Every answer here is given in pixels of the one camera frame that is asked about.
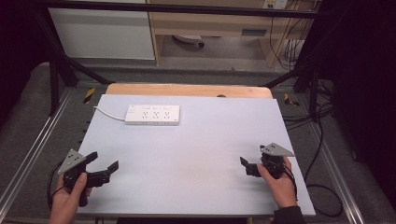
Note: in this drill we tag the wooden table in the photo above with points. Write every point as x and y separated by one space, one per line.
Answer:
186 90

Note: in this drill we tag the office chair base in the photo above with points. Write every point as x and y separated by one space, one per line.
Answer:
190 39

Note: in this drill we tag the yellow black floor tape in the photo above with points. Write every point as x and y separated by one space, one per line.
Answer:
291 100
89 95

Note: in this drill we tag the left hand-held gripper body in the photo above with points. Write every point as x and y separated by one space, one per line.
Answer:
72 160

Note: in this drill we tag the black metal frame bar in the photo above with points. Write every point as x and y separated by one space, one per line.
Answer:
174 8

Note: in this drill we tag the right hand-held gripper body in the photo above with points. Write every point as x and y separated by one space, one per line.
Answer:
275 150

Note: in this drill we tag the dark curtain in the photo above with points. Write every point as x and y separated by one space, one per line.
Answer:
18 46
364 93

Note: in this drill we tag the person's left hand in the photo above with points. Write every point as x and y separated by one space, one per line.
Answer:
65 203

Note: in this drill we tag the white cabinet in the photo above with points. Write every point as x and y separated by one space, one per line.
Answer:
102 34

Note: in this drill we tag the light wooden desk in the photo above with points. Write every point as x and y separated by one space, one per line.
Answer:
211 25

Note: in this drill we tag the white wall socket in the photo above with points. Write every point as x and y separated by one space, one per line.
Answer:
275 3

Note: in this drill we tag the black metal stand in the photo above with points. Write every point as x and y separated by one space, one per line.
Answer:
306 77
57 71

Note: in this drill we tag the aluminium floor rail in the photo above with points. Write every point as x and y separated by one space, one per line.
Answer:
334 174
34 146

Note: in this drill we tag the white power strip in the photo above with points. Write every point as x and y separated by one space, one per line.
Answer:
152 115

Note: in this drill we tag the person's right hand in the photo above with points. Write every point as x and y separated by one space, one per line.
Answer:
285 189

